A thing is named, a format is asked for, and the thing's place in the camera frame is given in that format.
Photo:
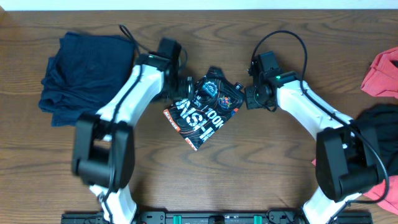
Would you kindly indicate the black mounting rail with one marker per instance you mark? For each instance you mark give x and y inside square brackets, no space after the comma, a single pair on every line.
[271,217]

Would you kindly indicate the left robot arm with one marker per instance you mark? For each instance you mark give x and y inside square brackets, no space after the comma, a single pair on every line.
[103,150]

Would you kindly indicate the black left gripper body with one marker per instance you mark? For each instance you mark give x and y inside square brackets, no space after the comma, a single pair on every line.
[177,90]

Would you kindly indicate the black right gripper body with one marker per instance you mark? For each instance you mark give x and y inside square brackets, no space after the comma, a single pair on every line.
[255,99]

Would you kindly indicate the folded navy blue garment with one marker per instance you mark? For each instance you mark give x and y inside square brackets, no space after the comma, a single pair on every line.
[85,75]

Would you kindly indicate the black garment with logo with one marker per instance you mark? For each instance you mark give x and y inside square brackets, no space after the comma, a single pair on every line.
[384,118]

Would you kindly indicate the black orange contour-pattern shirt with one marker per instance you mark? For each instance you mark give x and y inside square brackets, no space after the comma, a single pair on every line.
[215,101]

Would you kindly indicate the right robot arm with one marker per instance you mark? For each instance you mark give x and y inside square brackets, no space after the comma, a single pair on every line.
[348,159]

